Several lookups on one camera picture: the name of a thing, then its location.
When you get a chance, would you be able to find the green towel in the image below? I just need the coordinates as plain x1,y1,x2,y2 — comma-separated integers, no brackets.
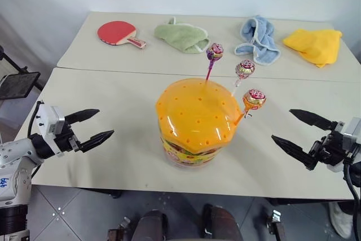
153,16,211,55

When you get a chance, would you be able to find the orange stick lollipop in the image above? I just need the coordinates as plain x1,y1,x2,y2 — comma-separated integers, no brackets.
234,88,267,126

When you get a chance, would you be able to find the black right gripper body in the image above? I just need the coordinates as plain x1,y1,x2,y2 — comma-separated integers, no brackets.
309,121,354,173

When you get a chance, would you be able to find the metal bracket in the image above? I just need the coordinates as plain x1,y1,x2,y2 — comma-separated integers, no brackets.
106,216,131,241
266,209,286,241

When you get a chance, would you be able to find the black tripod stand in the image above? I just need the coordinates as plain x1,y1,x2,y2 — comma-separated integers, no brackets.
0,45,29,76

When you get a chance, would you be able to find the blue towel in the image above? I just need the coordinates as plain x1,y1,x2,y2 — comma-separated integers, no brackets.
234,15,281,67

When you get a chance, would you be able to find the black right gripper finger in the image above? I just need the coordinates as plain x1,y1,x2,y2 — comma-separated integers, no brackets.
289,108,338,132
271,134,319,172

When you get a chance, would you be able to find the black tablet screen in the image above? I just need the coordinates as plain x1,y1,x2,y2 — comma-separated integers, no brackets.
0,71,41,101

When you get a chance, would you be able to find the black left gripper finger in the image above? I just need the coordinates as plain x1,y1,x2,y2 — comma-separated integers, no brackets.
64,108,100,126
80,129,115,153

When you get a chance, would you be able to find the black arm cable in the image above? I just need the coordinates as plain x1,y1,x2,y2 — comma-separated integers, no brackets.
27,100,43,141
342,158,361,205

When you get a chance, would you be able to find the orange burger lollipop jar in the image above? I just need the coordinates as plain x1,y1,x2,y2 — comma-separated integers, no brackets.
155,77,241,169

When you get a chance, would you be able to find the white shoe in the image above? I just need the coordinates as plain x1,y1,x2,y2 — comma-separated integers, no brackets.
328,201,354,239

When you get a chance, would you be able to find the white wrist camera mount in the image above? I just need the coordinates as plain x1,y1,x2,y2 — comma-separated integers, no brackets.
342,116,361,153
36,102,66,143

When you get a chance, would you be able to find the white stick lollipop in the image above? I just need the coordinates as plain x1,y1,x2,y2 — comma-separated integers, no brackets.
231,59,256,97

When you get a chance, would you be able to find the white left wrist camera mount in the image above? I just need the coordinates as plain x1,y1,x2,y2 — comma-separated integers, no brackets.
36,102,66,143

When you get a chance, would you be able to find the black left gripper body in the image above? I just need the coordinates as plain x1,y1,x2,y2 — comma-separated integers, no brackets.
52,119,83,157

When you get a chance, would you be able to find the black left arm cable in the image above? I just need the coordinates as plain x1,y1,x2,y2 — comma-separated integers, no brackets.
27,100,43,141

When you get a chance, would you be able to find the purple stick lollipop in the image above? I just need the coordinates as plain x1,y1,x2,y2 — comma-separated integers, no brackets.
205,42,224,82

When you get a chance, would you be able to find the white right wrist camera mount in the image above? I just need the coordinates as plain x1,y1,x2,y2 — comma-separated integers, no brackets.
342,116,361,153

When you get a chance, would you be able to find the dark rounded shape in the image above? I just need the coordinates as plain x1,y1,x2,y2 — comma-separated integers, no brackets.
202,203,244,241
131,209,170,241

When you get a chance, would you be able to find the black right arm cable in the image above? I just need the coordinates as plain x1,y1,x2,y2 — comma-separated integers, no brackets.
342,158,361,205

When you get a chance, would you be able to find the yellow cloth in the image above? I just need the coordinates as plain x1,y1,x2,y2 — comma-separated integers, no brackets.
282,28,344,69

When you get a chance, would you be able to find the red table tennis paddle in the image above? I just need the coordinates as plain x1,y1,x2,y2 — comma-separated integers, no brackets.
96,20,147,50

